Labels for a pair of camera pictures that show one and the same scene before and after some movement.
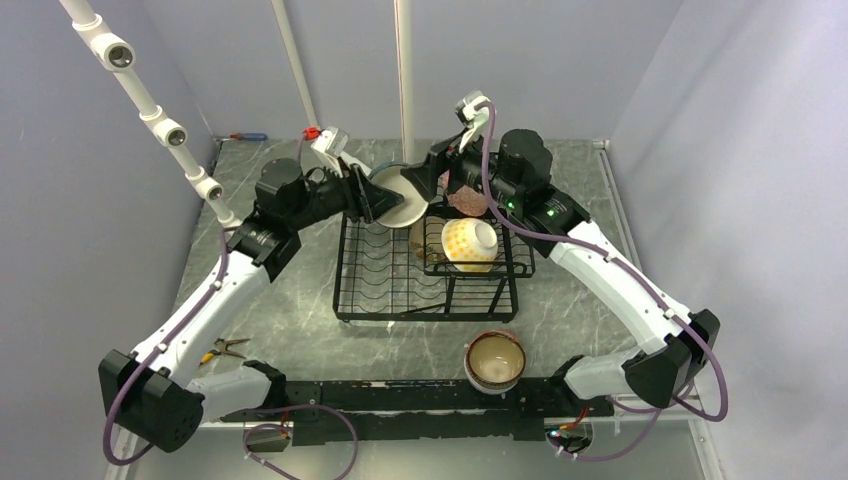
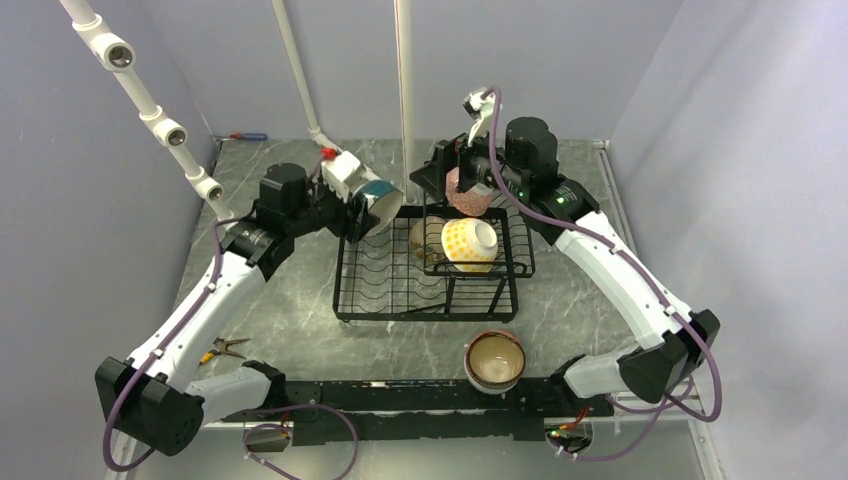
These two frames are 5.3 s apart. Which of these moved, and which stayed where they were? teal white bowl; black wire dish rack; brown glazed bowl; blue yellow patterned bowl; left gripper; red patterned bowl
Moved: left gripper; teal white bowl
Stayed: red patterned bowl; black wire dish rack; brown glazed bowl; blue yellow patterned bowl
